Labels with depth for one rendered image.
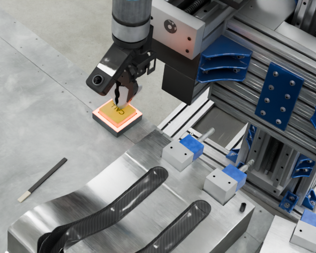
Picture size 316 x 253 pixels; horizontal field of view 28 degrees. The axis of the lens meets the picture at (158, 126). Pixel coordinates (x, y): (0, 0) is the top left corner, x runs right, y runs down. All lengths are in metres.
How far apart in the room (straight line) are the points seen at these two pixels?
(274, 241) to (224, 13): 0.54
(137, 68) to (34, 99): 0.29
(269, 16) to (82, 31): 1.46
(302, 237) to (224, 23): 0.54
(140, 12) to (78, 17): 1.75
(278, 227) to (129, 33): 0.47
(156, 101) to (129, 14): 1.40
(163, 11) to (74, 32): 1.47
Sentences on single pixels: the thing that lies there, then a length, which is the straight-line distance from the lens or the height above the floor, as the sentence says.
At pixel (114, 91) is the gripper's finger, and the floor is 0.89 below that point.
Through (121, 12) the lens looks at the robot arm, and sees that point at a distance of 1.19.
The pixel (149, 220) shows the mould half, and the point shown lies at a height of 0.88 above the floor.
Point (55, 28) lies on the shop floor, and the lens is 2.86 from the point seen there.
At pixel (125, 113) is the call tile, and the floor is 0.83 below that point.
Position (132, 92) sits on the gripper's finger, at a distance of 1.31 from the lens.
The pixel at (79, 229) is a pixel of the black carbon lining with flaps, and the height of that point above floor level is 0.91.
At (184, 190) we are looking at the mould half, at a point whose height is 0.89.
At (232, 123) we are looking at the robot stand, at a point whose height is 0.21.
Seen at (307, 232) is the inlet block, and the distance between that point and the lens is 1.22.
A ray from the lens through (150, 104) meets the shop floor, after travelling 2.55.
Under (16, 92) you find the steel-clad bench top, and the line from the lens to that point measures 1.48.
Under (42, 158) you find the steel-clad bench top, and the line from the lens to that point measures 1.35.
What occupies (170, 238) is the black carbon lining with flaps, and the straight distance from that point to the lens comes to 1.15.
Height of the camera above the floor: 1.87
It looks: 49 degrees down
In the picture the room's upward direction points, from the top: 8 degrees clockwise
